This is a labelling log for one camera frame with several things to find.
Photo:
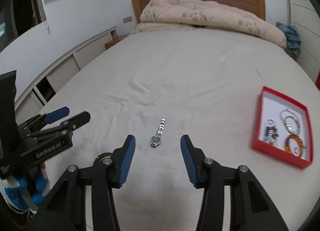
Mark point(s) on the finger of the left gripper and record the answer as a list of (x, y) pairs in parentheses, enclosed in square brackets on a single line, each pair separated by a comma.
[(56, 115), (69, 125)]

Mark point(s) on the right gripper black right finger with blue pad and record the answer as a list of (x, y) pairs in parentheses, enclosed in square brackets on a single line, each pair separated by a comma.
[(251, 207)]

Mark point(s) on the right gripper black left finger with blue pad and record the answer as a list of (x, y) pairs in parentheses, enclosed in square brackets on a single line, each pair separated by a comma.
[(64, 206)]

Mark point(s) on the red jewelry box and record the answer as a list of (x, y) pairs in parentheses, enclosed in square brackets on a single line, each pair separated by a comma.
[(291, 117)]

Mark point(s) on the white low cabinet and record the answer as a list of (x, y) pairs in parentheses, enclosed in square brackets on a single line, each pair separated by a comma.
[(54, 77)]

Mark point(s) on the dark bangle on bed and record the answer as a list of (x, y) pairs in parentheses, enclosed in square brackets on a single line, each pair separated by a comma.
[(101, 157)]

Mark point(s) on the amber bangle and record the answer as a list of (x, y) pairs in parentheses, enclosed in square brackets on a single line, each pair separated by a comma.
[(294, 145)]

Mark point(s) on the wooden nightstand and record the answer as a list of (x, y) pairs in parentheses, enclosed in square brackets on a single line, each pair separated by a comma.
[(114, 41)]

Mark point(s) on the silver wristwatch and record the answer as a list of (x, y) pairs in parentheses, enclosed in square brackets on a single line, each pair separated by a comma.
[(156, 139)]

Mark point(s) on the silver hoop earring upper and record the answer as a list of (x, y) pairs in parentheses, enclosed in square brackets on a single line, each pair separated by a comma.
[(270, 122)]

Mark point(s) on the white bed sheet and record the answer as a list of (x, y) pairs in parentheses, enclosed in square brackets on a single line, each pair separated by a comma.
[(205, 83)]

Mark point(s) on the beige floral duvet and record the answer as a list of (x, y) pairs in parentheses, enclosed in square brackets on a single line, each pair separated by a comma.
[(209, 14)]

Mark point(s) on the blue cloth pile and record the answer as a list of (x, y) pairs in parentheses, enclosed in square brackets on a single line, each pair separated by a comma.
[(293, 41)]

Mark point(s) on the wall socket plate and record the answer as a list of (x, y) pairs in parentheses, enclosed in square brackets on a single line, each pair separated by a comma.
[(127, 19)]

